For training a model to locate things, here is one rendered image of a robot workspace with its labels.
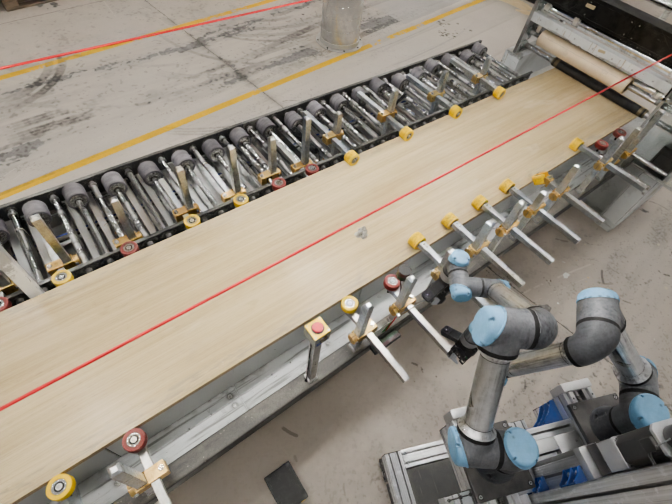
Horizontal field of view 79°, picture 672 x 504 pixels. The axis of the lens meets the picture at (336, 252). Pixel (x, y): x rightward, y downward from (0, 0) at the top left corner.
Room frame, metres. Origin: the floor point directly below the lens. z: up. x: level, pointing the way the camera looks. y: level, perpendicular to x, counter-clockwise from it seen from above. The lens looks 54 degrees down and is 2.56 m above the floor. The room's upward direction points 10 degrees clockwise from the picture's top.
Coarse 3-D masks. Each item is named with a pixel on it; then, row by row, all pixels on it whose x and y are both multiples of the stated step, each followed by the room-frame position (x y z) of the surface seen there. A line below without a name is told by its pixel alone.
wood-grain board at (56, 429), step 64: (448, 128) 2.40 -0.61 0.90; (512, 128) 2.53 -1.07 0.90; (576, 128) 2.66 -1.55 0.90; (320, 192) 1.61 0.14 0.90; (384, 192) 1.70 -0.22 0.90; (448, 192) 1.79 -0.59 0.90; (128, 256) 0.99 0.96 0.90; (192, 256) 1.05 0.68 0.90; (256, 256) 1.11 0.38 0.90; (320, 256) 1.18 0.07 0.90; (384, 256) 1.24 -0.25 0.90; (0, 320) 0.59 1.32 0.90; (64, 320) 0.64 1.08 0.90; (128, 320) 0.68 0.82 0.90; (192, 320) 0.73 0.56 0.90; (256, 320) 0.78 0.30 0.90; (0, 384) 0.35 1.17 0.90; (64, 384) 0.39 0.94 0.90; (128, 384) 0.42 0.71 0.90; (192, 384) 0.46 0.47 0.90; (0, 448) 0.14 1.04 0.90; (64, 448) 0.18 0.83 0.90
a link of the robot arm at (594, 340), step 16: (592, 320) 0.67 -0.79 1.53; (576, 336) 0.63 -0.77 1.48; (592, 336) 0.62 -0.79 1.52; (608, 336) 0.62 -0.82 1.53; (528, 352) 0.64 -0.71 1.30; (544, 352) 0.62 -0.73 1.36; (560, 352) 0.61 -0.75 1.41; (576, 352) 0.59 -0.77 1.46; (592, 352) 0.58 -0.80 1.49; (608, 352) 0.58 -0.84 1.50; (512, 368) 0.61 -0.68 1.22; (528, 368) 0.60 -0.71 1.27; (544, 368) 0.59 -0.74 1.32
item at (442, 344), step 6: (396, 294) 1.06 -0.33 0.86; (408, 306) 1.00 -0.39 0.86; (408, 312) 0.98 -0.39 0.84; (414, 312) 0.98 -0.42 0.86; (414, 318) 0.95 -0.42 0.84; (420, 318) 0.95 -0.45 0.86; (420, 324) 0.92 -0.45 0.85; (426, 324) 0.92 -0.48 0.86; (426, 330) 0.90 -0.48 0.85; (432, 330) 0.90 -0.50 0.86; (432, 336) 0.87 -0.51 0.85; (438, 336) 0.87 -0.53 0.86; (438, 342) 0.84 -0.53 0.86; (444, 342) 0.85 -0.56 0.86; (444, 348) 0.82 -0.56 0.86; (450, 348) 0.82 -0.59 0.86
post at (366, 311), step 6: (366, 306) 0.81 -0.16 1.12; (372, 306) 0.82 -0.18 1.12; (360, 312) 0.82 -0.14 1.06; (366, 312) 0.80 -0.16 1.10; (360, 318) 0.81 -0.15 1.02; (366, 318) 0.80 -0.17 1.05; (360, 324) 0.81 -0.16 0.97; (366, 324) 0.81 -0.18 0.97; (354, 330) 0.82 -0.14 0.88; (360, 330) 0.80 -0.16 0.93; (360, 342) 0.82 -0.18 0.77; (354, 348) 0.80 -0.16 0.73
